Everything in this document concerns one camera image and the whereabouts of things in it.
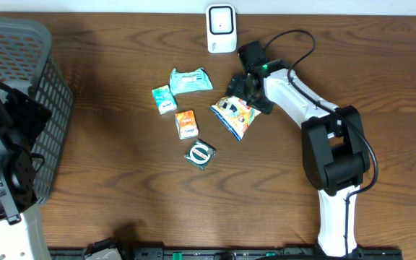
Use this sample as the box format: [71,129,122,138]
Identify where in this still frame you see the yellow chips snack bag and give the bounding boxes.
[209,96,261,141]

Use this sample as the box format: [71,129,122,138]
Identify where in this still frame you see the teal wrapper packet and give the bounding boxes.
[169,68,213,95]

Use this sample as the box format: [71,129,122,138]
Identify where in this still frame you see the orange tissue pack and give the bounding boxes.
[175,110,199,139]

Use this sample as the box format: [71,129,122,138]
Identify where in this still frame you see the dark green round-logo packet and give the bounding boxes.
[184,139,216,170]

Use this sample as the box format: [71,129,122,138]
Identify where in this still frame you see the teal tissue pack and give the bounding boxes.
[152,85,178,114]

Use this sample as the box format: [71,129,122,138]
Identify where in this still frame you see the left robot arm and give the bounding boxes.
[0,82,52,259]

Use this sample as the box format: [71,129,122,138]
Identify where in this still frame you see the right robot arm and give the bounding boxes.
[226,41,372,257]

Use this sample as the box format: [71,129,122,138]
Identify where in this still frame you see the dark plastic mesh basket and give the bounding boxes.
[0,14,74,206]

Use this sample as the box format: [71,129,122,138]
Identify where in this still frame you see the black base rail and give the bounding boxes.
[47,238,404,260]

